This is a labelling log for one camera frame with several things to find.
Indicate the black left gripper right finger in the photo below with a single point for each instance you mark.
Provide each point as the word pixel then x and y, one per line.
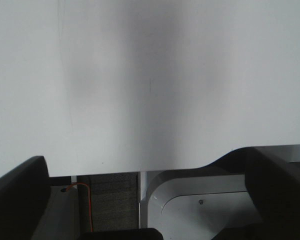
pixel 274 188

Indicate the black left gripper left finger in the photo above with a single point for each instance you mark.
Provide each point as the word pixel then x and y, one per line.
pixel 24 194

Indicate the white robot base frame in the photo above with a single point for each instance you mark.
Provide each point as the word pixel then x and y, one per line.
pixel 206 203

